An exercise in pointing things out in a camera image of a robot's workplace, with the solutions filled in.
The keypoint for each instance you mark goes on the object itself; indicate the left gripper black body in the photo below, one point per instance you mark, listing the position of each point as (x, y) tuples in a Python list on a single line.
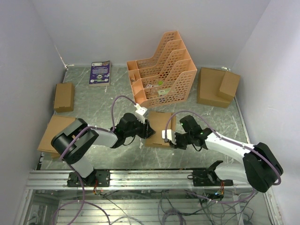
[(141, 130)]

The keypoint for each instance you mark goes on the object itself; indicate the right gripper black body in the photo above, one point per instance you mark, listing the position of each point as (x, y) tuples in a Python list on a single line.
[(183, 139)]

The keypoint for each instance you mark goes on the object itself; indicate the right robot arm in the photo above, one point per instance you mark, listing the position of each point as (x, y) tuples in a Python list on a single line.
[(256, 164)]

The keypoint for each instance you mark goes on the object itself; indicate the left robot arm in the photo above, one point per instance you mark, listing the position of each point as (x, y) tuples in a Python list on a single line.
[(75, 140)]

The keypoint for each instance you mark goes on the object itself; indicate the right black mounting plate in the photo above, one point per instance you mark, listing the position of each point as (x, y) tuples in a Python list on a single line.
[(203, 178)]

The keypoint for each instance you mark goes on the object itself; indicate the black mounting plate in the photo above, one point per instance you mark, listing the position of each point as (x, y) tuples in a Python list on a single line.
[(203, 178), (98, 178)]

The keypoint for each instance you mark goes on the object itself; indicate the green boxed item in organizer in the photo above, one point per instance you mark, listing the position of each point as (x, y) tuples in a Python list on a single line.
[(162, 92)]

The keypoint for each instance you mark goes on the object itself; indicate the peach plastic file organizer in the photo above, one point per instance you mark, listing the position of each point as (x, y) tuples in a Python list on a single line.
[(171, 67)]

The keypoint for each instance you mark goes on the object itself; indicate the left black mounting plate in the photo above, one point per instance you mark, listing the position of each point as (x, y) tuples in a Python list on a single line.
[(98, 178)]

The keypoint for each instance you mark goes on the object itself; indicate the purple book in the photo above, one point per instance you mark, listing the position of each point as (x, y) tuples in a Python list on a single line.
[(100, 73)]

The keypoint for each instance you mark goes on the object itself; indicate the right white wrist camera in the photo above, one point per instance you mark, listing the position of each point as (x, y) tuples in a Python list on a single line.
[(169, 136)]

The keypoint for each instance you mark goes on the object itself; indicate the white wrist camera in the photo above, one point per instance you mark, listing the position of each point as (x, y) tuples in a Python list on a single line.
[(140, 113), (169, 136)]

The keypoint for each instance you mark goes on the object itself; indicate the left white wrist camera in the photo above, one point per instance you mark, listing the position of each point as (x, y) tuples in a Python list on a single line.
[(140, 113)]

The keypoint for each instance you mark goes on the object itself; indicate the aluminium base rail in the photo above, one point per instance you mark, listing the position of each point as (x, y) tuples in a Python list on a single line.
[(120, 180)]

